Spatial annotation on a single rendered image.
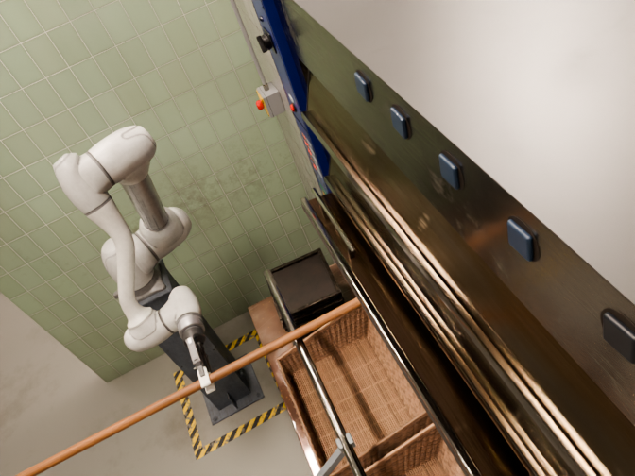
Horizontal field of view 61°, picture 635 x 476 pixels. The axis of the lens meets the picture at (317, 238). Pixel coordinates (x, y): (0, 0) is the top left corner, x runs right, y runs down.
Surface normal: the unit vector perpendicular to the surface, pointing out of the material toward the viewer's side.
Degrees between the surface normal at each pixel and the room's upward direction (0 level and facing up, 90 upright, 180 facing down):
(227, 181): 90
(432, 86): 0
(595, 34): 0
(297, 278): 0
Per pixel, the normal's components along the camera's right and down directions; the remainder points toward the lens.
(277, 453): -0.26, -0.65
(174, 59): 0.37, 0.61
